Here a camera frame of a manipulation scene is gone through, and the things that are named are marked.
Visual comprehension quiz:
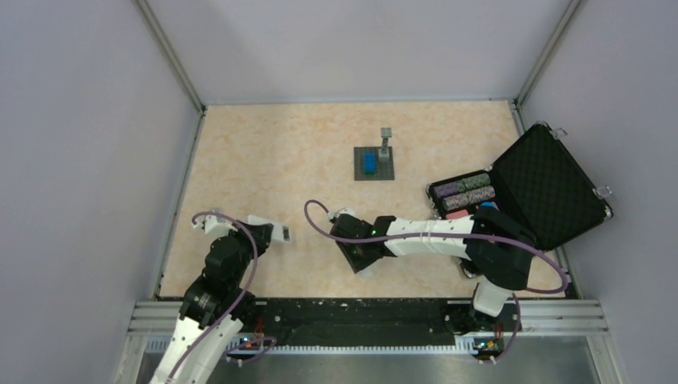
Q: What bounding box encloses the blue lego brick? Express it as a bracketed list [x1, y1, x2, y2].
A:
[363, 153, 377, 175]

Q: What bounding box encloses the pink card deck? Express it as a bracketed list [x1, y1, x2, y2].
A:
[445, 210, 470, 220]

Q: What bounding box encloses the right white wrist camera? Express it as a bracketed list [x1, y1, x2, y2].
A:
[326, 207, 355, 222]

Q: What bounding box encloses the white remote control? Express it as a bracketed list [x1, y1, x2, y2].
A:
[247, 214, 292, 243]

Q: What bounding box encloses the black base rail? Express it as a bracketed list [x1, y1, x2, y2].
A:
[243, 298, 497, 347]

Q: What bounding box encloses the grey lego baseplate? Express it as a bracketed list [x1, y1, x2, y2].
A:
[353, 146, 395, 181]

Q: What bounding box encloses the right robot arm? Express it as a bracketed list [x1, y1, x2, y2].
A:
[329, 206, 536, 330]

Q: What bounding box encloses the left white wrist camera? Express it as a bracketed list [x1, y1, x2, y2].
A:
[191, 210, 238, 238]

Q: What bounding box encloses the grey lego tower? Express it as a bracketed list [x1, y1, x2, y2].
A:
[378, 127, 393, 162]

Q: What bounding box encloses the black poker chip case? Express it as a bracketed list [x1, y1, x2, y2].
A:
[426, 122, 613, 252]

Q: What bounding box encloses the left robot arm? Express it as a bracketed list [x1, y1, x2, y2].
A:
[150, 232, 271, 383]

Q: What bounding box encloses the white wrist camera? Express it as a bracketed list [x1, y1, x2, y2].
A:
[191, 210, 238, 238]
[326, 207, 355, 222]

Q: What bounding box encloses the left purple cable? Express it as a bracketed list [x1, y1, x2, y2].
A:
[164, 211, 278, 384]

